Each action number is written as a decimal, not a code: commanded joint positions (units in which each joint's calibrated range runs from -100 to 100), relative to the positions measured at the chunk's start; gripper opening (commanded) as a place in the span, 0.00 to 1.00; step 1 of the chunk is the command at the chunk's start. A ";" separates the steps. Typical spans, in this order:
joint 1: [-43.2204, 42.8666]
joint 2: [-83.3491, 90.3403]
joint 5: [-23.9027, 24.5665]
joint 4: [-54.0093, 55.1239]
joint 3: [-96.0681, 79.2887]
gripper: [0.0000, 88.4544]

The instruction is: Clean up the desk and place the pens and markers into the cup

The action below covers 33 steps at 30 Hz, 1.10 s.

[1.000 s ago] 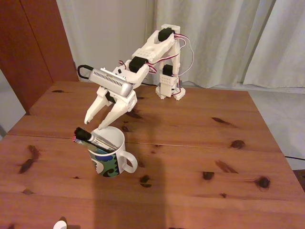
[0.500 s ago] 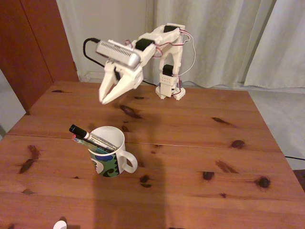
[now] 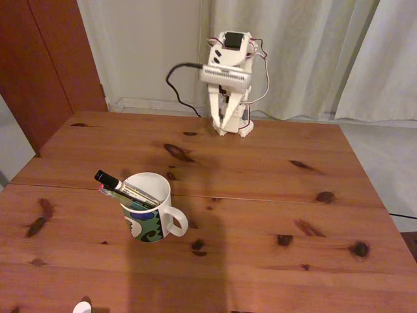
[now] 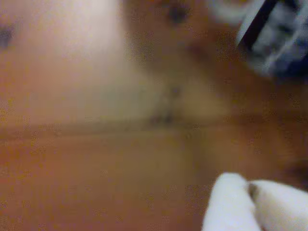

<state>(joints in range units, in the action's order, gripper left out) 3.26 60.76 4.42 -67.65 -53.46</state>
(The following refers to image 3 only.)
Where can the white marker with black cap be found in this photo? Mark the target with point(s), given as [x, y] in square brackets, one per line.
[109, 178]

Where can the green mechanical pencil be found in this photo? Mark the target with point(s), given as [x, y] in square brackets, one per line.
[114, 195]

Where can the black pen with red end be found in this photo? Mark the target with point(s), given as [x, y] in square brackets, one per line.
[101, 186]

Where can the white curtain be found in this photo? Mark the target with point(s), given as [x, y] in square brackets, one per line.
[391, 65]
[299, 58]

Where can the white mug with green pattern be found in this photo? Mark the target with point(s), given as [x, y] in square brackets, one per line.
[146, 225]

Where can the brown wooden cabinet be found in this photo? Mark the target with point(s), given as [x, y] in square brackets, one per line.
[39, 71]

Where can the white round object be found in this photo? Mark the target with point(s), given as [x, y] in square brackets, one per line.
[81, 308]

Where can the silver camera box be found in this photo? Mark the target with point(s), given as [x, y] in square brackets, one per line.
[224, 77]

